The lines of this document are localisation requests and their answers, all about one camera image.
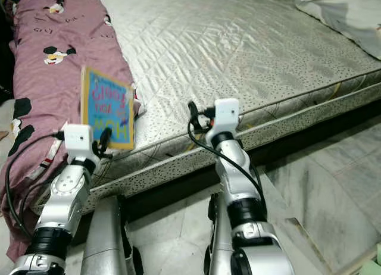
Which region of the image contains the white pillow with green tree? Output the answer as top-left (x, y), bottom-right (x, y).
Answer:
top-left (295, 0), bottom-right (381, 61)

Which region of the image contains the purple cartoon mouse blanket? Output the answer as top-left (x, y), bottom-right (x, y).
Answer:
top-left (0, 0), bottom-right (143, 263)

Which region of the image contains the grey quilted mattress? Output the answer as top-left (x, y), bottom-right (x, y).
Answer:
top-left (36, 0), bottom-right (381, 216)

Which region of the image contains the silver robot right leg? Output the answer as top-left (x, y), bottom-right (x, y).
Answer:
top-left (202, 192), bottom-right (239, 275)

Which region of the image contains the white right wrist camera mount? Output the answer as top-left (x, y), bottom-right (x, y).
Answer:
top-left (208, 98), bottom-right (240, 136)

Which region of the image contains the colourful children's book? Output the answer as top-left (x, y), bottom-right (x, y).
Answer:
top-left (81, 65), bottom-right (135, 151)

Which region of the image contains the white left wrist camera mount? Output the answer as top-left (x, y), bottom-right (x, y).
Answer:
top-left (64, 124), bottom-right (95, 163)

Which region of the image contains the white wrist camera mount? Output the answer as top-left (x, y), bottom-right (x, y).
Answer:
top-left (208, 98), bottom-right (240, 136)
top-left (64, 124), bottom-right (95, 163)

